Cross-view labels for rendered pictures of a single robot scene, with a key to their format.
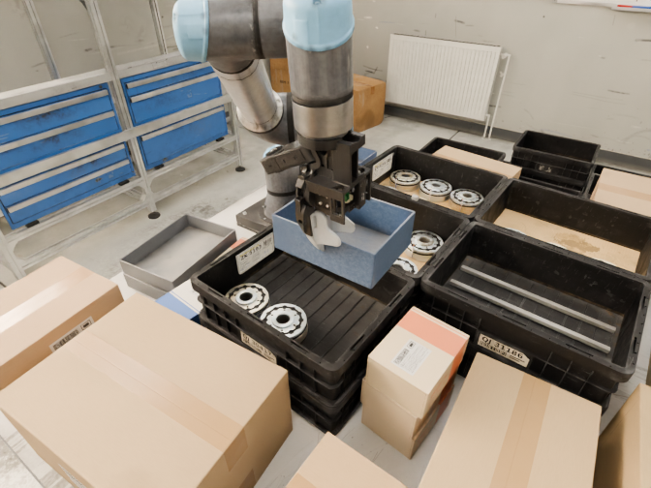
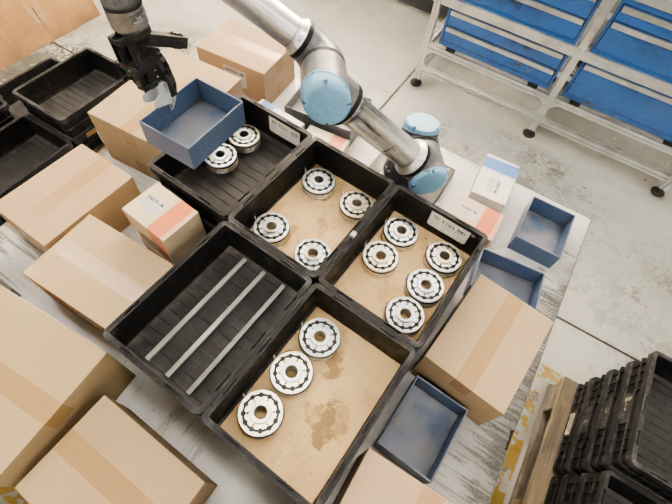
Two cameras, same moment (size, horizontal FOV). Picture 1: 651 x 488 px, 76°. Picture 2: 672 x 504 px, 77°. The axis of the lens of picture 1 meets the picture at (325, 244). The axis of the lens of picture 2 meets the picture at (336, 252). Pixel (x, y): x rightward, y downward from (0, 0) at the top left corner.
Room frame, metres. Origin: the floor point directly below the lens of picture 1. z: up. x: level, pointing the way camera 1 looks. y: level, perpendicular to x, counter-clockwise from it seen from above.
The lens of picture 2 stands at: (0.86, -0.86, 1.86)
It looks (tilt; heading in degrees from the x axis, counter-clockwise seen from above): 59 degrees down; 80
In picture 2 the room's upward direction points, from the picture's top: 9 degrees clockwise
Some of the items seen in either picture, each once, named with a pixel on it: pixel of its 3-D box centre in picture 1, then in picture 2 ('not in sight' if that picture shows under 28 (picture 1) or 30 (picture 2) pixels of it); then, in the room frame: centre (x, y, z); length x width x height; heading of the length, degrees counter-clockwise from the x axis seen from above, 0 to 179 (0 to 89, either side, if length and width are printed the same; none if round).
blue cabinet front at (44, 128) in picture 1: (61, 154); (511, 20); (2.02, 1.38, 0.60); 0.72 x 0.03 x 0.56; 146
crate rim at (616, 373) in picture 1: (533, 286); (213, 307); (0.66, -0.45, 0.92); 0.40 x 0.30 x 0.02; 52
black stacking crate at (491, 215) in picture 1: (560, 239); (314, 389); (0.90, -0.63, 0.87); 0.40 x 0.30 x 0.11; 52
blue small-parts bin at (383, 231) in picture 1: (343, 229); (195, 121); (0.60, -0.03, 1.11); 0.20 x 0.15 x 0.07; 56
